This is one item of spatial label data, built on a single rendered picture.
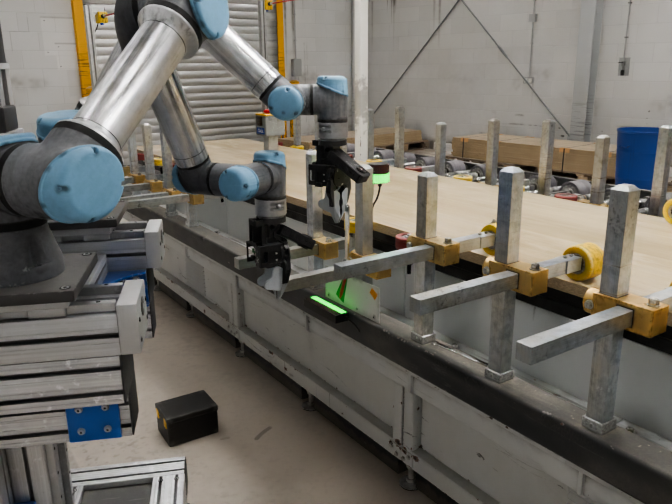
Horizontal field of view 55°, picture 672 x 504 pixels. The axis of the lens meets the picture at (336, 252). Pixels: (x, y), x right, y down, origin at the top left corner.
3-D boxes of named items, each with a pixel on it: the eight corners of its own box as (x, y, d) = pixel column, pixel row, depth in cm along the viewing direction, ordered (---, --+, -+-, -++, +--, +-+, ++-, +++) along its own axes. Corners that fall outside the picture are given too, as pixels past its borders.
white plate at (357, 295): (377, 323, 175) (378, 288, 172) (324, 296, 195) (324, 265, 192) (379, 323, 175) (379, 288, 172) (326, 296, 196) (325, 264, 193)
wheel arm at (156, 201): (128, 211, 260) (127, 201, 259) (125, 210, 263) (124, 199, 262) (228, 198, 284) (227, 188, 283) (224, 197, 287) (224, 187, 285)
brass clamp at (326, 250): (323, 260, 192) (322, 244, 191) (299, 250, 203) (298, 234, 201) (340, 257, 195) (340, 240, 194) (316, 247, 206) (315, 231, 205)
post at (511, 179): (498, 388, 142) (513, 168, 129) (486, 381, 145) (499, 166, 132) (509, 383, 144) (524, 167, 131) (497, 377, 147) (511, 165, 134)
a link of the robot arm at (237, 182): (204, 200, 143) (233, 192, 153) (247, 205, 139) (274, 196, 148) (202, 165, 141) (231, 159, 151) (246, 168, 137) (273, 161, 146)
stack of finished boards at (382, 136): (422, 140, 1074) (422, 130, 1070) (310, 154, 919) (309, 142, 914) (388, 137, 1129) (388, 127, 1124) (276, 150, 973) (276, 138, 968)
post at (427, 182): (421, 364, 163) (427, 173, 150) (412, 359, 166) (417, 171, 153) (432, 360, 165) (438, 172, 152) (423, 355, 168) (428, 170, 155)
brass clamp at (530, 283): (528, 298, 129) (530, 273, 128) (478, 280, 140) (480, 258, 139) (549, 292, 133) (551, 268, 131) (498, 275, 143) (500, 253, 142)
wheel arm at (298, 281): (285, 295, 161) (285, 279, 160) (279, 292, 164) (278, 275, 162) (419, 264, 184) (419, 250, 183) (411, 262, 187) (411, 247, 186)
